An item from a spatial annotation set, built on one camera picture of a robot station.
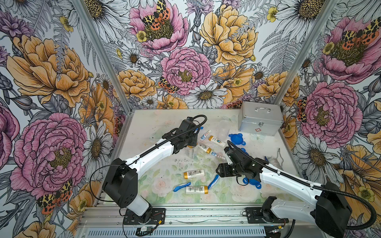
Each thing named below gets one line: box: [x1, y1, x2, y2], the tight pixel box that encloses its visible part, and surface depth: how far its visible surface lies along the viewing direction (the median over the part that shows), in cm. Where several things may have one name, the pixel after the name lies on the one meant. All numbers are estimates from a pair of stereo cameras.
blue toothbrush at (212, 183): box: [207, 174, 220, 190], surface depth 87 cm
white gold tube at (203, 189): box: [185, 185, 209, 195], surface depth 83 cm
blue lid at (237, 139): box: [228, 133, 247, 151], surface depth 107 cm
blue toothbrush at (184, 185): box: [172, 181, 191, 192], surface depth 85 cm
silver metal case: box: [238, 101, 284, 137], surface depth 102 cm
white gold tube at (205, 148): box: [198, 144, 212, 154], surface depth 99 cm
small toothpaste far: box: [199, 129, 211, 141], surface depth 107 cm
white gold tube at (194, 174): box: [183, 169, 205, 180], surface depth 88 cm
